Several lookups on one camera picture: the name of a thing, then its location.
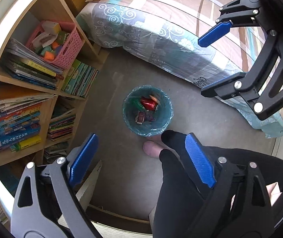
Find white serrated strip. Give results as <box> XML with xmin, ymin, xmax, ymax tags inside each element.
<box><xmin>76</xmin><ymin>161</ymin><xmax>103</xmax><ymax>204</ymax></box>

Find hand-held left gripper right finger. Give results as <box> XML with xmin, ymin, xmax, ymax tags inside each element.
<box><xmin>185</xmin><ymin>132</ymin><xmax>274</xmax><ymax>238</ymax></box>

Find low stack of grey booklets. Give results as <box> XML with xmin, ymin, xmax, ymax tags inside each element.
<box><xmin>43</xmin><ymin>141</ymin><xmax>70</xmax><ymax>164</ymax></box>

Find trash bin with blue liner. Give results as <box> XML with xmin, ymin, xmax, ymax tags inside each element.
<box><xmin>122</xmin><ymin>85</ymin><xmax>174</xmax><ymax>137</ymax></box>

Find tall stack of blue books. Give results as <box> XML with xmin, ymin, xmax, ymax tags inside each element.
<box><xmin>0</xmin><ymin>82</ymin><xmax>58</xmax><ymax>153</ymax></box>

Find red drink can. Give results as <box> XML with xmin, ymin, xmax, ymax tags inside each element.
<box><xmin>140</xmin><ymin>97</ymin><xmax>159</xmax><ymax>111</ymax></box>

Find row of green books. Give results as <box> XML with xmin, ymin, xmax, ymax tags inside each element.
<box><xmin>61</xmin><ymin>59</ymin><xmax>100</xmax><ymax>98</ymax></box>

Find pink plastic basket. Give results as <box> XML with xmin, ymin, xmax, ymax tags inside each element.
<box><xmin>25</xmin><ymin>20</ymin><xmax>86</xmax><ymax>70</ymax></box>

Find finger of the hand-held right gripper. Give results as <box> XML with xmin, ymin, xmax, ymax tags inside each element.
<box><xmin>200</xmin><ymin>28</ymin><xmax>283</xmax><ymax>121</ymax></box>
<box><xmin>198</xmin><ymin>0</ymin><xmax>262</xmax><ymax>48</ymax></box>

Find slanted stack of picture books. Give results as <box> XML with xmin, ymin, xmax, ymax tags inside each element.
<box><xmin>1</xmin><ymin>38</ymin><xmax>65</xmax><ymax>91</ymax></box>

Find person's black pants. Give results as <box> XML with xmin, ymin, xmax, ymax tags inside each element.
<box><xmin>148</xmin><ymin>130</ymin><xmax>283</xmax><ymax>238</ymax></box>

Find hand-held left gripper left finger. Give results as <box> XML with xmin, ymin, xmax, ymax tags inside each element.
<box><xmin>11</xmin><ymin>133</ymin><xmax>99</xmax><ymax>238</ymax></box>

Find pile of colourful toy blocks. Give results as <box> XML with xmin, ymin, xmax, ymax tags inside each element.
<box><xmin>31</xmin><ymin>21</ymin><xmax>70</xmax><ymax>62</ymax></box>

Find person's left hand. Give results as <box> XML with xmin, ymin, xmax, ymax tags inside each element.
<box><xmin>265</xmin><ymin>181</ymin><xmax>283</xmax><ymax>205</ymax></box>

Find wooden bookcase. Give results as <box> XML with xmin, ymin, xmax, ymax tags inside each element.
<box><xmin>0</xmin><ymin>0</ymin><xmax>107</xmax><ymax>179</ymax></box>

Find bed with patterned sheet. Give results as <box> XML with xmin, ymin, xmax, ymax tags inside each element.
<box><xmin>76</xmin><ymin>0</ymin><xmax>283</xmax><ymax>139</ymax></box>

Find small stack of thin books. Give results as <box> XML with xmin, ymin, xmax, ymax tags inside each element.
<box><xmin>47</xmin><ymin>104</ymin><xmax>77</xmax><ymax>142</ymax></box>

